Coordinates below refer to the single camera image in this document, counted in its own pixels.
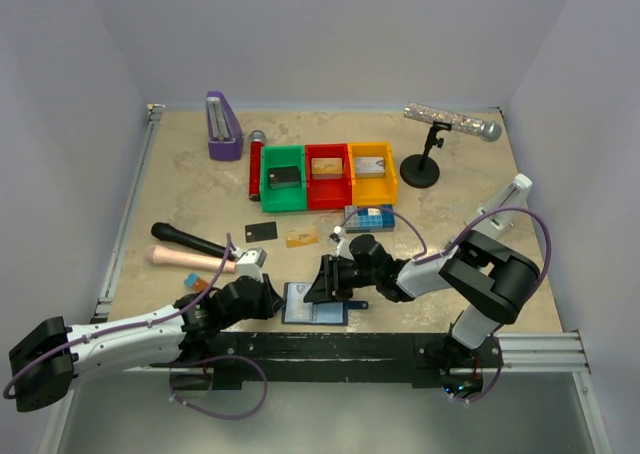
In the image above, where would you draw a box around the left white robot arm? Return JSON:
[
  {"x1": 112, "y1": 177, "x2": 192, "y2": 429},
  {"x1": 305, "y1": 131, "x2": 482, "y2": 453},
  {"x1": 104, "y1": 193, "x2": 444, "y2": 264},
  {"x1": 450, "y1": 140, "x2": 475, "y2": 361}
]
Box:
[{"x1": 3, "y1": 276, "x2": 284, "y2": 412}]

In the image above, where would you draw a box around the gold card from holder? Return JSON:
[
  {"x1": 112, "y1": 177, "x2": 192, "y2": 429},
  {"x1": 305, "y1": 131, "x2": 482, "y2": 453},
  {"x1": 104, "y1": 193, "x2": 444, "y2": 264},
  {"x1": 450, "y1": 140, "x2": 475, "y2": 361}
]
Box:
[{"x1": 285, "y1": 226, "x2": 319, "y2": 248}]

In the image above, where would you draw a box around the white metronome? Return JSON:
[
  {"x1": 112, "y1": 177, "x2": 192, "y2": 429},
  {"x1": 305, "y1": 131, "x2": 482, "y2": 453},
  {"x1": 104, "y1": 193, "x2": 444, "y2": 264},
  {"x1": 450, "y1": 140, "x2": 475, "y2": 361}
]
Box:
[{"x1": 465, "y1": 173, "x2": 533, "y2": 240}]

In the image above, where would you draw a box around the blue grey lego block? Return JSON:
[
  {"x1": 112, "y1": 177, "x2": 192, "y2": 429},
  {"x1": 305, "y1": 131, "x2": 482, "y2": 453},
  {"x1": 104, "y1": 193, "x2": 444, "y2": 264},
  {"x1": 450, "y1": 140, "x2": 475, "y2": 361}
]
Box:
[{"x1": 344, "y1": 204, "x2": 396, "y2": 234}]

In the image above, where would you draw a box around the purple metronome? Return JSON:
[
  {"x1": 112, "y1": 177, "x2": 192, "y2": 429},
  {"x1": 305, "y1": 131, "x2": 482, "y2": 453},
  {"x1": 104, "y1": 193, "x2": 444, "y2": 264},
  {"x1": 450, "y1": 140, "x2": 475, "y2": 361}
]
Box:
[{"x1": 205, "y1": 91, "x2": 244, "y2": 162}]

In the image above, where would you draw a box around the gold credit card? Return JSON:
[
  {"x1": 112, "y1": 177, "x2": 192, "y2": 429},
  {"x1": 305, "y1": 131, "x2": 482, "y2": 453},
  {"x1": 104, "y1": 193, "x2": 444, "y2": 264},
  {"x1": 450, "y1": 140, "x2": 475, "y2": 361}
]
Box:
[{"x1": 310, "y1": 157, "x2": 344, "y2": 181}]

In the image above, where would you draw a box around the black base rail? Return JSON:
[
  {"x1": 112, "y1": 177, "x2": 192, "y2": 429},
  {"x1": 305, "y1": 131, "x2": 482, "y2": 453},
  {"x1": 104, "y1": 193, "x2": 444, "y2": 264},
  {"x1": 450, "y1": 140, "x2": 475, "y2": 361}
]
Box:
[{"x1": 194, "y1": 331, "x2": 481, "y2": 391}]

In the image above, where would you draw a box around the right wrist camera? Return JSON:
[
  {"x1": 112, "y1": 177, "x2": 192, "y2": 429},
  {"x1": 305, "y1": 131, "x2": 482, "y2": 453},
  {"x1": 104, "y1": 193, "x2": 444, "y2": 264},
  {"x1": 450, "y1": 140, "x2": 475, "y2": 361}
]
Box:
[{"x1": 329, "y1": 226, "x2": 353, "y2": 259}]

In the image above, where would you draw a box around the yellow plastic bin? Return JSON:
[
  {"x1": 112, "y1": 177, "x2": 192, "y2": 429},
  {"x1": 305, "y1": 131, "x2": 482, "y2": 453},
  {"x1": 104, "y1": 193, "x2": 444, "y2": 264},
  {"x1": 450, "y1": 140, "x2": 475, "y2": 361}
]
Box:
[{"x1": 347, "y1": 142, "x2": 398, "y2": 206}]

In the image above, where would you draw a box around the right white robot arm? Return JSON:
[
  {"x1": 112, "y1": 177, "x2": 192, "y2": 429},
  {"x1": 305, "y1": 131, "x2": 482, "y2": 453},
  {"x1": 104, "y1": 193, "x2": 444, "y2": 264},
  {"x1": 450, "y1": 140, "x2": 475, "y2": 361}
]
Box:
[{"x1": 303, "y1": 230, "x2": 542, "y2": 366}]

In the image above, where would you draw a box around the glitter silver microphone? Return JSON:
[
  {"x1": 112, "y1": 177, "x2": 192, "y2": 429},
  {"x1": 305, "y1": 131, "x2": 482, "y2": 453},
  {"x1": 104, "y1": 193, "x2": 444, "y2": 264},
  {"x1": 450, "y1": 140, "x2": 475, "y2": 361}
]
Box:
[{"x1": 404, "y1": 102, "x2": 502, "y2": 142}]

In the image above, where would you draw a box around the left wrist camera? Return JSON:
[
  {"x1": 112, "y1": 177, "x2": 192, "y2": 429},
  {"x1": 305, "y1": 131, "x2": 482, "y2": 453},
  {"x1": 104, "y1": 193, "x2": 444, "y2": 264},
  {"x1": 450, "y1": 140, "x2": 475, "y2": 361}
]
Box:
[{"x1": 234, "y1": 248, "x2": 267, "y2": 282}]

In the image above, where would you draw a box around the green plastic bin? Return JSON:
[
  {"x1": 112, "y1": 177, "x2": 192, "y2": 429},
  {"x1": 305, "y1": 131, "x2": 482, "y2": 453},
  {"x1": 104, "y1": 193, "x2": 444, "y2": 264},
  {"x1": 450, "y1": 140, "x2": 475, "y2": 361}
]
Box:
[{"x1": 260, "y1": 145, "x2": 307, "y2": 213}]

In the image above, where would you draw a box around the black microphone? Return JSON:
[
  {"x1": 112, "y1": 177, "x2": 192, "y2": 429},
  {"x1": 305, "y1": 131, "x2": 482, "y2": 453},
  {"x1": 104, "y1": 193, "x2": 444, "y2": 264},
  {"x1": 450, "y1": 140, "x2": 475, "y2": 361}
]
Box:
[{"x1": 151, "y1": 222, "x2": 225, "y2": 258}]

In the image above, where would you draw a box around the orange blue toy block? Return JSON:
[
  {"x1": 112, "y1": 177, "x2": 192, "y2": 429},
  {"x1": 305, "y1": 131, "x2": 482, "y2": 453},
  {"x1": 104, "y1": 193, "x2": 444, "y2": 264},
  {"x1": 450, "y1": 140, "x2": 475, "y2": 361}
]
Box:
[{"x1": 184, "y1": 273, "x2": 210, "y2": 293}]

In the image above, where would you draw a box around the black credit card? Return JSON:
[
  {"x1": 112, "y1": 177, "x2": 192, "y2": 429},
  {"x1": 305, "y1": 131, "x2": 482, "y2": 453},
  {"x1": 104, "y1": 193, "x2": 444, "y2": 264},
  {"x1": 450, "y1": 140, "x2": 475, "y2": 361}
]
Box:
[{"x1": 267, "y1": 166, "x2": 301, "y2": 190}]

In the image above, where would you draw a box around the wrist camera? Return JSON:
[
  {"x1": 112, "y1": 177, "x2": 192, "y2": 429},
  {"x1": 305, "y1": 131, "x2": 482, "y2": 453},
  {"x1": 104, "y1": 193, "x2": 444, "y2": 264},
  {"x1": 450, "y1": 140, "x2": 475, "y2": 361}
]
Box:
[
  {"x1": 329, "y1": 226, "x2": 353, "y2": 259},
  {"x1": 234, "y1": 248, "x2": 267, "y2": 282}
]

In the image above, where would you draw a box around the pink microphone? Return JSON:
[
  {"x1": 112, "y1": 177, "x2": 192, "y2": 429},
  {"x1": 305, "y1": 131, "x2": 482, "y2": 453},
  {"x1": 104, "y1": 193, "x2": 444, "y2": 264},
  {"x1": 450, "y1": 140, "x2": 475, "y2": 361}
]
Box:
[{"x1": 145, "y1": 245, "x2": 222, "y2": 272}]

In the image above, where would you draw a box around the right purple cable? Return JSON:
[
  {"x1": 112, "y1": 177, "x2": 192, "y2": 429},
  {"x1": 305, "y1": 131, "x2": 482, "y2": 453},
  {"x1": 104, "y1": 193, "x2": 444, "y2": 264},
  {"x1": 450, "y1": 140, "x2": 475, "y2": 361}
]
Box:
[{"x1": 339, "y1": 206, "x2": 554, "y2": 285}]

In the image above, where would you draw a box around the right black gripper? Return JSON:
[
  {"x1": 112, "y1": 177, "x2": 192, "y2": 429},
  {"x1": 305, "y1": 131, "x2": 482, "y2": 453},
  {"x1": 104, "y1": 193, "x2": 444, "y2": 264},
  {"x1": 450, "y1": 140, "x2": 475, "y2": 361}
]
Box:
[{"x1": 304, "y1": 253, "x2": 380, "y2": 305}]

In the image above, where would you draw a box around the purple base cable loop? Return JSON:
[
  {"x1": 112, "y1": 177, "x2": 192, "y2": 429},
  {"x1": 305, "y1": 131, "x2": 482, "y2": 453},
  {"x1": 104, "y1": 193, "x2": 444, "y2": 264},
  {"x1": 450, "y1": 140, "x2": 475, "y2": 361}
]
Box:
[{"x1": 168, "y1": 353, "x2": 271, "y2": 419}]

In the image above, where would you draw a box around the black VIP card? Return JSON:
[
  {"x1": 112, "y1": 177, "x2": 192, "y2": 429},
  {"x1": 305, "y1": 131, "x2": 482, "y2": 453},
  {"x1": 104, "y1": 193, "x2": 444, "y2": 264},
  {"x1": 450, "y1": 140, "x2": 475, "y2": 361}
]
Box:
[{"x1": 245, "y1": 221, "x2": 278, "y2": 243}]

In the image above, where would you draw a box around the silver credit card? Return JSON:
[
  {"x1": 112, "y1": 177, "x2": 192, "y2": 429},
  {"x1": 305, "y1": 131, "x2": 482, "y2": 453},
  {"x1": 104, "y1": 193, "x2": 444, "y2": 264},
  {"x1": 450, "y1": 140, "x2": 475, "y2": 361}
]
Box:
[{"x1": 354, "y1": 156, "x2": 386, "y2": 179}]

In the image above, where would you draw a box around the red plastic bin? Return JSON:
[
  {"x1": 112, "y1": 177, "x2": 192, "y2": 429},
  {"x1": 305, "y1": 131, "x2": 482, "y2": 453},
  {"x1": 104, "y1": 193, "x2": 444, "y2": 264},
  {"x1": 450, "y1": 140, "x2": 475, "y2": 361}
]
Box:
[{"x1": 304, "y1": 143, "x2": 352, "y2": 210}]

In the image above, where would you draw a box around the navy blue card holder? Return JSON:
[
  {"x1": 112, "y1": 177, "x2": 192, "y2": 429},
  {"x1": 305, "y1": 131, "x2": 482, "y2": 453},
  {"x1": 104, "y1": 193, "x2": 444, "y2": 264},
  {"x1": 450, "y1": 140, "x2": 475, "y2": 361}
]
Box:
[{"x1": 281, "y1": 282, "x2": 369, "y2": 326}]

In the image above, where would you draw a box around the red microphone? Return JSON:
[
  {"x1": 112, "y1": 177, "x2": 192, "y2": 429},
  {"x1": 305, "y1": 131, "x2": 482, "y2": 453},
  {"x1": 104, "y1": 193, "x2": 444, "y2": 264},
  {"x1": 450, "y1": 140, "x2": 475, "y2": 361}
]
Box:
[{"x1": 249, "y1": 130, "x2": 267, "y2": 202}]

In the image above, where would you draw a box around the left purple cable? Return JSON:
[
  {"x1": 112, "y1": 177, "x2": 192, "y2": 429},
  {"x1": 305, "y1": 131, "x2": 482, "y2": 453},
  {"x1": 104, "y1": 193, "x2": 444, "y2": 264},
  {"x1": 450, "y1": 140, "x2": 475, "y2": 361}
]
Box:
[{"x1": 2, "y1": 232, "x2": 239, "y2": 400}]

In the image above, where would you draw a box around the black microphone stand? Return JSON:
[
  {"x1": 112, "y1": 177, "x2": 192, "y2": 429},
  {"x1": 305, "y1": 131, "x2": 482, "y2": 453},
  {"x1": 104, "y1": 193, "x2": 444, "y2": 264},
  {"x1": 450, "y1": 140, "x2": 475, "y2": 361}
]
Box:
[{"x1": 400, "y1": 122, "x2": 452, "y2": 189}]

